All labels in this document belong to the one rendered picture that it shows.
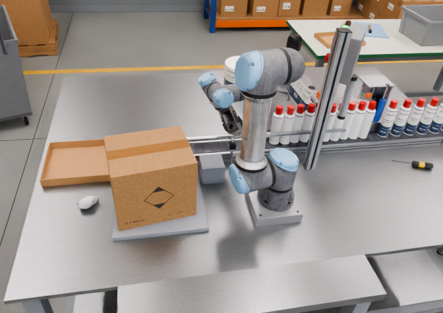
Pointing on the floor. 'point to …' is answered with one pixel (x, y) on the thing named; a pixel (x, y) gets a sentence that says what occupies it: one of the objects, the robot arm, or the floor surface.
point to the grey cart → (11, 74)
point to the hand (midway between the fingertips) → (240, 136)
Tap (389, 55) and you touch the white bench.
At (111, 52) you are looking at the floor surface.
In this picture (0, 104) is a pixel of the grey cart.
